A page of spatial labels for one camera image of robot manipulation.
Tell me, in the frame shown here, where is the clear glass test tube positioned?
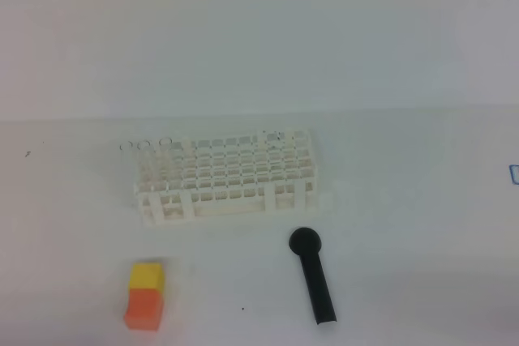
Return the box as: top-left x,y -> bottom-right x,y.
159,137 -> 174,190

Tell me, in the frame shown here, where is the orange block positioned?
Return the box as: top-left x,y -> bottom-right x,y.
123,288 -> 164,331

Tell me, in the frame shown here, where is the white plastic test tube rack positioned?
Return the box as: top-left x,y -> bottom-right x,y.
133,129 -> 319,226

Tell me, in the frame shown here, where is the clear test tube in rack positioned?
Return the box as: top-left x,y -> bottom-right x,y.
119,141 -> 136,194
137,140 -> 155,193

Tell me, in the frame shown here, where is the yellow block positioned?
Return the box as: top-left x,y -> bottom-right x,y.
128,262 -> 165,293

